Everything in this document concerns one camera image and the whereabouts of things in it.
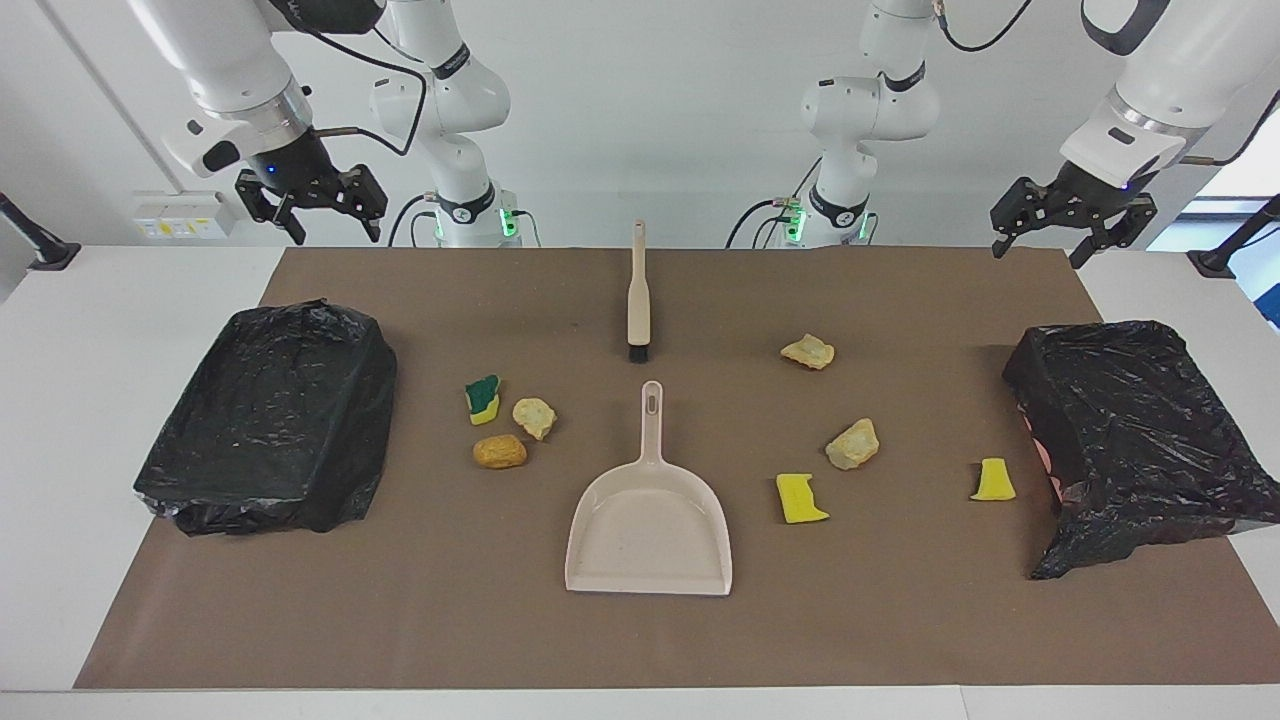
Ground bulky greyish foam lump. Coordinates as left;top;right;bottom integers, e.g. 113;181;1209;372
824;417;881;472

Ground white wall socket box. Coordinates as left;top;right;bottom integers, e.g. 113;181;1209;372
132;191;239;241

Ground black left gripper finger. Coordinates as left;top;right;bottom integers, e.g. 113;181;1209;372
991;177;1053;260
1068;193;1159;270

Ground black right base cable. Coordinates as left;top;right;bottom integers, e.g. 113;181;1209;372
387;193;441;248

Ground white wall cable conduit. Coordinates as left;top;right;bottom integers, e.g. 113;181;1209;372
38;0;189;196

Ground bright window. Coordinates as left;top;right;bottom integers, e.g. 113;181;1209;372
1146;92;1280;331

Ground large notched yellow sponge piece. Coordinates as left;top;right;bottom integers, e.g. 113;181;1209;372
775;472;831;525

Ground black bag lined pink bin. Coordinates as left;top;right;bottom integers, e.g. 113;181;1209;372
1002;320;1280;582

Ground beige hand brush black bristles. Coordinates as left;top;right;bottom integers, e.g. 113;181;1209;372
626;220;653;364

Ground pale round foam lump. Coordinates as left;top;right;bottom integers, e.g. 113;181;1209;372
512;397;558;442

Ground small yellow sponge piece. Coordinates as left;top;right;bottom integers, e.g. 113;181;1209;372
969;457;1017;502

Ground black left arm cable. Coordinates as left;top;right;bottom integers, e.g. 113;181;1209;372
935;0;1280;166

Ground orange brown bread shaped lump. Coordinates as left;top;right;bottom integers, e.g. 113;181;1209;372
472;434;528;471

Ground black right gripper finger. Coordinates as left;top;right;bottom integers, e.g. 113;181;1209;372
330;163;390;245
235;168;308;247

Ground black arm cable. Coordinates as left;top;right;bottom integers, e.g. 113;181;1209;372
285;0;431;159
935;0;1280;166

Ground black base cable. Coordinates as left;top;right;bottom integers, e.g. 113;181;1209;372
727;157;823;249
387;193;441;248

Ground brown paper table mat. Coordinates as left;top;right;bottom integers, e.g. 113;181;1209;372
73;247;1280;691

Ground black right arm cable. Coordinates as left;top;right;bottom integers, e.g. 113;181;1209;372
285;0;431;159

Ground yellowish foam lump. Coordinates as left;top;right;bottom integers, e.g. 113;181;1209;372
779;333;836;371

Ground black left base cable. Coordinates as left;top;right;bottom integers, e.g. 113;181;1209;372
727;157;823;249

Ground beige plastic dustpan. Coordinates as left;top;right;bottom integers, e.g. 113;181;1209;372
564;380;734;598

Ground green and yellow sponge piece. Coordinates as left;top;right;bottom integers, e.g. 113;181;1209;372
465;374;502;427

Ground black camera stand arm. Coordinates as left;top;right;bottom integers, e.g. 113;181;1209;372
0;192;82;272
1187;195;1280;279

